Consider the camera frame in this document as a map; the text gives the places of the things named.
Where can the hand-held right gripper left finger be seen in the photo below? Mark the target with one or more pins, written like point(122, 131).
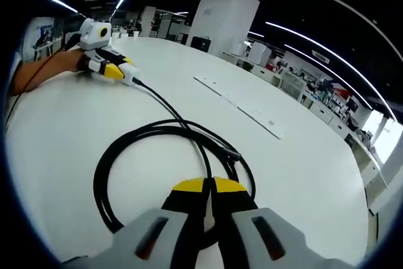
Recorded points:
point(182, 209)

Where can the small black cabinet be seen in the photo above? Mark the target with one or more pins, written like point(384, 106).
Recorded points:
point(200, 43)

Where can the white tall cabinet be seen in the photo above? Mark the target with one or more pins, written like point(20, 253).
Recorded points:
point(147, 20)

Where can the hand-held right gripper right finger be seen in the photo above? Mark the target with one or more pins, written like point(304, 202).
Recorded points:
point(233, 209)

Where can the white mesh chair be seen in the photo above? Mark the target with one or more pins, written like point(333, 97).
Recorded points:
point(292, 86)

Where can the white box appliance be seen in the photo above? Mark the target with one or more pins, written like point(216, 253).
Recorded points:
point(259, 53)

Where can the blue white banner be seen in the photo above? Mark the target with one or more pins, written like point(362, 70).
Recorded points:
point(44, 33)

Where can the person's left hand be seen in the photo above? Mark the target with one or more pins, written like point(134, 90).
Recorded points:
point(81, 61)

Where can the white square pillar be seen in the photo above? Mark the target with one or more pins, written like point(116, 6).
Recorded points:
point(223, 20)

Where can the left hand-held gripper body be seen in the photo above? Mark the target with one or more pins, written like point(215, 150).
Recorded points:
point(93, 36)

